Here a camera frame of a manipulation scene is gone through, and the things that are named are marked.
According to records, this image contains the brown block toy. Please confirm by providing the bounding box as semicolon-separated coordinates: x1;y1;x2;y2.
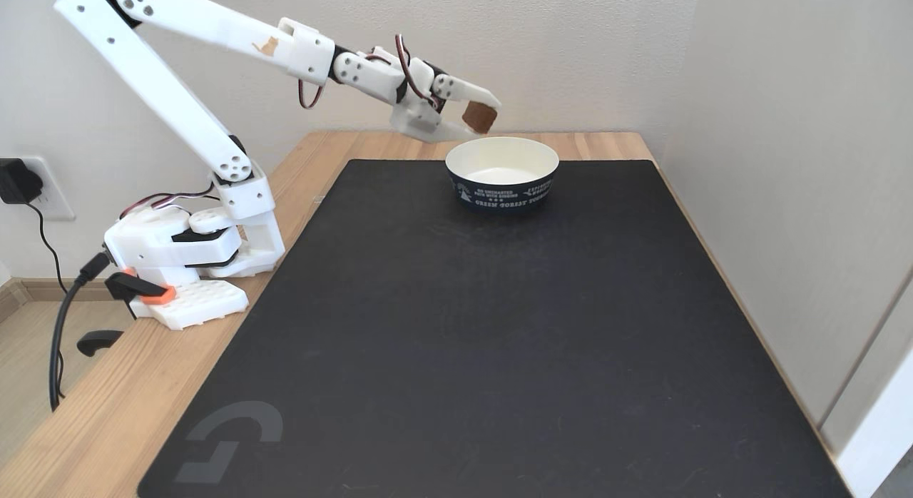
461;101;499;136

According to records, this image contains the white bowl dark printed band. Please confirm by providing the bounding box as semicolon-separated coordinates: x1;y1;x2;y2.
444;136;561;213

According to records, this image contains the black desk mat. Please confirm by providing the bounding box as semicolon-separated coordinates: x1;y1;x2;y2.
137;158;854;498

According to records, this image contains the black and orange clamp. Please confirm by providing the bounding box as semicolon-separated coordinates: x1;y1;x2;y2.
76;269;178;358

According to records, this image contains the black power adapter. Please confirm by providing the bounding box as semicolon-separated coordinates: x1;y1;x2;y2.
0;158;42;205

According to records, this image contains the red black white servo cable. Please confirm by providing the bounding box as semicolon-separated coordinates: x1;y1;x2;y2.
364;34;444;112

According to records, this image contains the thin black cable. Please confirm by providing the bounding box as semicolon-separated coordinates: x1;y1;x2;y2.
25;201;69;400

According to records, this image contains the thick black cable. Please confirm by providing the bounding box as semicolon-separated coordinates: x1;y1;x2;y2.
48;251;113;412

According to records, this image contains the white door frame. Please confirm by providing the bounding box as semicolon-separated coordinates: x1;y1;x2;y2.
819;266;913;498

